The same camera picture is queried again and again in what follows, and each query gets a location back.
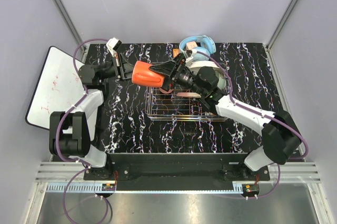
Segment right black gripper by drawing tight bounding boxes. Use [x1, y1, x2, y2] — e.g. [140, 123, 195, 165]
[148, 53, 206, 96]

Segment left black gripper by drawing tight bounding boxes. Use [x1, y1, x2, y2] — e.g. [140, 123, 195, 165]
[96, 53, 146, 82]

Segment orange mug white inside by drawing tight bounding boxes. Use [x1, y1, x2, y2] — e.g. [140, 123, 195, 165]
[131, 61, 164, 88]

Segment pink cup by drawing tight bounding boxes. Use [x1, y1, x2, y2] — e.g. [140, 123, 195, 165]
[159, 85, 173, 94]

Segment white scalloped plate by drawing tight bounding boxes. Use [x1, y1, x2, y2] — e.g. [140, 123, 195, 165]
[188, 60, 223, 74]

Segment pink and cream plate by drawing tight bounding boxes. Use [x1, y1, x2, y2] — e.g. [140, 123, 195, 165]
[176, 92, 201, 98]

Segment pale green bowl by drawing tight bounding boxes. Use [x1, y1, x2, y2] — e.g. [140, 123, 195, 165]
[215, 70, 226, 90]

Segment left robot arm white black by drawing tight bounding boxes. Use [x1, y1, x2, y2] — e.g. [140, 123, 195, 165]
[49, 53, 133, 180]

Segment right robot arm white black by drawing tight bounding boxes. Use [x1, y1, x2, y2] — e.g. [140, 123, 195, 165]
[149, 55, 305, 180]

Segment orange book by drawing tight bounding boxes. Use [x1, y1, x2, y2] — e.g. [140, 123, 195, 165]
[173, 48, 181, 58]

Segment pink cube box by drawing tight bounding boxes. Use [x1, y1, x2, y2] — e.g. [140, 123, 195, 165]
[185, 41, 198, 50]

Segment blue headphones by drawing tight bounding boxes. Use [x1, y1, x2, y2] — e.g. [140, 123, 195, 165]
[179, 35, 216, 55]

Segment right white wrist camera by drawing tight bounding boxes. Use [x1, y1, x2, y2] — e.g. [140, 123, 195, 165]
[183, 49, 197, 64]

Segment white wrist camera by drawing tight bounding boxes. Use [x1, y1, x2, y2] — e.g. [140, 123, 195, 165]
[183, 49, 197, 64]
[106, 37, 122, 57]

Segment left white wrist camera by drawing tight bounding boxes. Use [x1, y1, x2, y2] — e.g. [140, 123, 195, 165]
[106, 37, 122, 57]

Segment metal wire dish rack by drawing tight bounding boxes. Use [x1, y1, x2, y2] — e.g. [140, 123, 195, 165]
[145, 85, 226, 121]

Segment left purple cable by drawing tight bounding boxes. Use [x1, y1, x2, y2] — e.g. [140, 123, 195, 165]
[55, 38, 114, 223]

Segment white whiteboard black frame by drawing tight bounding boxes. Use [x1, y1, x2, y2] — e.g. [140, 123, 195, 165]
[25, 46, 84, 129]

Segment aluminium cable duct rail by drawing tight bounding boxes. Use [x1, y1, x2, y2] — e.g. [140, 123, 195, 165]
[35, 162, 321, 194]

